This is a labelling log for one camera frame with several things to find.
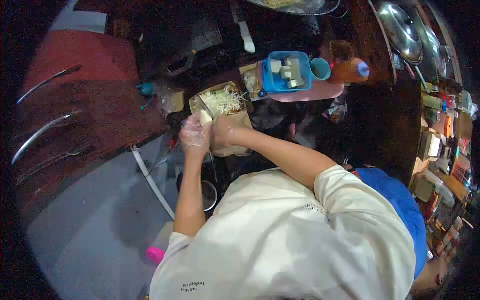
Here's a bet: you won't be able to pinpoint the white handled knife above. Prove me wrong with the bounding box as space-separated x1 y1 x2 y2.
229 0 256 53

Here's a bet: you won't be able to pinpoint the small brown paper tray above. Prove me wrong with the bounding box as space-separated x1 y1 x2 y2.
239 63 268 103

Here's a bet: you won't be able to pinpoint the orange sauce bottle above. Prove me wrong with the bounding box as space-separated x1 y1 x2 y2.
328 58 370 85

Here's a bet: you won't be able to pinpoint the person's right fingers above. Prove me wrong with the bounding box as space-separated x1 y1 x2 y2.
212 116 228 140

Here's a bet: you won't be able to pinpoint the blue plastic container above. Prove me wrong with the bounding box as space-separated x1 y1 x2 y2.
261 51 313 94

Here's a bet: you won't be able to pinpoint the teal plastic cup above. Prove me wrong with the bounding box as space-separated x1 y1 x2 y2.
310 57 332 81

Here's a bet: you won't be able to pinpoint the small metal pot lid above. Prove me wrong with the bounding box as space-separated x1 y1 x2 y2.
423 25 449 79

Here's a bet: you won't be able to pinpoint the large metal pot lid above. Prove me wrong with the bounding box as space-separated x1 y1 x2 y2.
376 1 424 65

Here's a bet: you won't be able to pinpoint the cluttered shelf of goods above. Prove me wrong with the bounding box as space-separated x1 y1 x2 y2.
408 80 480 259

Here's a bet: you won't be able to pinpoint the pile of shredded cheese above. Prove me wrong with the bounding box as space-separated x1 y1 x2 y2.
202 85 247 117

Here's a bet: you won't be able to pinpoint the brown paper food box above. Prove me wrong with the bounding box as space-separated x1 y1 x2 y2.
188 81 254 158

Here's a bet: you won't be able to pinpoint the pink plastic tray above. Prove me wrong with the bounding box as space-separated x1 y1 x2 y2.
256 61 345 103

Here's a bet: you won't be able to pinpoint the person's left fingers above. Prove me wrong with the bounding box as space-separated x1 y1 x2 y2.
181 112 206 131

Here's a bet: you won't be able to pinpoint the round metal bowl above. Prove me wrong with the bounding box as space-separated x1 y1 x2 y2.
176 172 218 213

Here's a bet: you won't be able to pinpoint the white plastic pipe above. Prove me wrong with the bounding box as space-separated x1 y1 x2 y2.
131 147 176 220

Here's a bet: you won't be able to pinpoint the person's left hand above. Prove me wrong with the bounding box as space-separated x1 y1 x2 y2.
179 112 214 151

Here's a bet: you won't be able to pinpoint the metal pan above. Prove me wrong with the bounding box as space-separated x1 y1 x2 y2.
247 0 342 16

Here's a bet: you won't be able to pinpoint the person's right hand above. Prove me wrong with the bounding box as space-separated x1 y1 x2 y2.
211 115 241 149

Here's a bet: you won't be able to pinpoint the red cabinet with metal handles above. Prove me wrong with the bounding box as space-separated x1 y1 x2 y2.
10 29 170 188

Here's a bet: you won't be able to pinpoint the pink plastic object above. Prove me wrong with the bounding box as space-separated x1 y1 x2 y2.
145 246 166 265

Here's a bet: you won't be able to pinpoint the person's body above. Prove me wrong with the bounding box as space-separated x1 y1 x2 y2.
149 164 418 300

